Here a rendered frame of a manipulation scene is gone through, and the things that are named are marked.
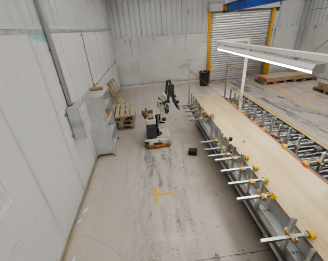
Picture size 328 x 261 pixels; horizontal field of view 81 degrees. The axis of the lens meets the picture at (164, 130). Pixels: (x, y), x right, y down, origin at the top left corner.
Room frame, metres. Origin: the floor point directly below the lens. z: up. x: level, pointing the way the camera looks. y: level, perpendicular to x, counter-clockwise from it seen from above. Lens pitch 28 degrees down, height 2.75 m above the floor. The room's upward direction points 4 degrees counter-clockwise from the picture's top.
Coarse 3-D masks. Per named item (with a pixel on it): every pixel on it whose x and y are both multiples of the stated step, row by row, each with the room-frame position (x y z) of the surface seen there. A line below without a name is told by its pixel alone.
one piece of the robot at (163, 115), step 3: (159, 102) 4.36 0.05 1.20; (159, 105) 4.37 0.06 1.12; (159, 108) 4.42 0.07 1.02; (162, 108) 4.43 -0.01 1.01; (162, 111) 4.44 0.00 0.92; (162, 114) 4.40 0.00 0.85; (165, 114) 4.50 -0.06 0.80; (159, 117) 4.61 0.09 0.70; (162, 117) 4.39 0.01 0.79; (165, 117) 4.40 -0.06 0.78; (162, 120) 4.39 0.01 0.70; (165, 120) 4.40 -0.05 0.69
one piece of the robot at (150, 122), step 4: (156, 116) 4.45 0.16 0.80; (148, 120) 4.22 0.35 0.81; (152, 120) 4.22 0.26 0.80; (156, 120) 4.45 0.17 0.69; (148, 124) 4.21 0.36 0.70; (152, 124) 4.23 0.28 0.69; (156, 124) 4.41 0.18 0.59; (148, 128) 4.21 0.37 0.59; (152, 128) 4.22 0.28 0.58; (156, 128) 4.24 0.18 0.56; (148, 132) 4.21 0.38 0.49; (152, 132) 4.22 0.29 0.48; (156, 132) 4.23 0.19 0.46; (148, 136) 4.21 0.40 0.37; (152, 136) 4.21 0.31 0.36; (156, 136) 4.22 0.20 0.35
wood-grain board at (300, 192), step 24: (216, 96) 5.32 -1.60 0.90; (216, 120) 3.75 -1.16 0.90; (240, 120) 3.67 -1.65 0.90; (240, 144) 2.74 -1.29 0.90; (264, 144) 2.68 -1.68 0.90; (264, 168) 2.09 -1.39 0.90; (288, 168) 2.06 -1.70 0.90; (288, 192) 1.64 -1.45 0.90; (312, 192) 1.61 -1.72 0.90; (288, 216) 1.32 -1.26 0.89; (312, 216) 1.29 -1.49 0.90; (312, 240) 1.05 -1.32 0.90
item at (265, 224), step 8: (192, 112) 4.79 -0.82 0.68; (208, 136) 3.43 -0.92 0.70; (216, 144) 3.09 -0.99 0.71; (216, 152) 2.93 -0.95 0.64; (232, 176) 2.23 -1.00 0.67; (240, 184) 2.02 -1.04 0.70; (248, 200) 1.74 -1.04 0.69; (256, 208) 1.59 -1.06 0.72; (256, 216) 1.53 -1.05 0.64; (264, 216) 1.48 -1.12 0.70; (264, 224) 1.38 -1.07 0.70; (272, 232) 1.29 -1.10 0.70; (280, 248) 1.11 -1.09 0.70; (280, 256) 1.07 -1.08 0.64; (288, 256) 1.03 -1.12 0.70
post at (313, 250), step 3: (312, 249) 0.87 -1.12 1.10; (315, 249) 0.86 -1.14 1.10; (309, 252) 0.87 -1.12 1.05; (312, 252) 0.85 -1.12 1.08; (315, 252) 0.85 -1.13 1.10; (309, 255) 0.86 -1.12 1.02; (312, 255) 0.85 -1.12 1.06; (315, 255) 0.85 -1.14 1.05; (306, 258) 0.87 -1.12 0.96; (309, 258) 0.85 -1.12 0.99; (312, 258) 0.85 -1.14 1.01
